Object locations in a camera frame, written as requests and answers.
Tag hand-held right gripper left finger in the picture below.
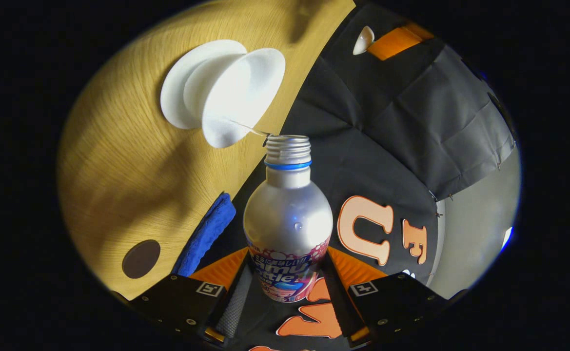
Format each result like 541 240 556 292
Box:
128 247 255 344

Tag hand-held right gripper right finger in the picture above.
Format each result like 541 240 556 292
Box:
321 246 449 345

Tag silver water bottle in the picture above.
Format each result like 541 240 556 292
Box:
243 135 334 303

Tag dark round coaster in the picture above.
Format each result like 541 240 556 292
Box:
121 239 161 279

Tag white teacup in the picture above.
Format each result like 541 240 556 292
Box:
201 48 286 149

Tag blue towel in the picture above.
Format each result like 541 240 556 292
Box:
171 193 237 277

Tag black backdrop cloth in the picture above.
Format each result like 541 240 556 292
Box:
187 0 517 351

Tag white saucer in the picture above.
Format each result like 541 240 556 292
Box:
160 39 249 130

